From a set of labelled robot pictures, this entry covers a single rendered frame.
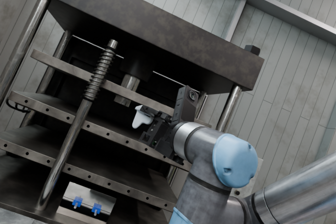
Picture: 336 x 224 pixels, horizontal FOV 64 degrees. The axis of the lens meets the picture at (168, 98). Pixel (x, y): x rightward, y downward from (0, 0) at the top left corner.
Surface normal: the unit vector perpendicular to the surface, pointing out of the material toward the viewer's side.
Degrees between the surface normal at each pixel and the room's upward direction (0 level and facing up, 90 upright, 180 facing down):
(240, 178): 90
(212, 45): 90
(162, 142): 82
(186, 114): 61
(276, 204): 104
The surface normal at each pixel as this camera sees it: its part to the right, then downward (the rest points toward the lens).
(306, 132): 0.11, -0.04
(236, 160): 0.51, 0.14
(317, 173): -0.78, -0.43
